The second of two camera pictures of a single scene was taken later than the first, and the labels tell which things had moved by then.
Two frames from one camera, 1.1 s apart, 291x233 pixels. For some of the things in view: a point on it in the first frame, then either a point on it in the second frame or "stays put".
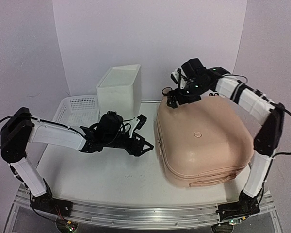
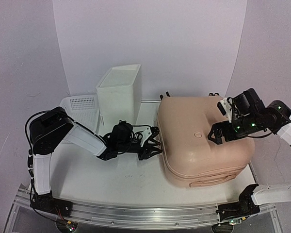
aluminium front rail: x=143 y=217 stays put
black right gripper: x=181 y=100 to x=217 y=128
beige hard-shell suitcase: x=205 y=142 stays put
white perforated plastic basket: x=77 y=111 stays put
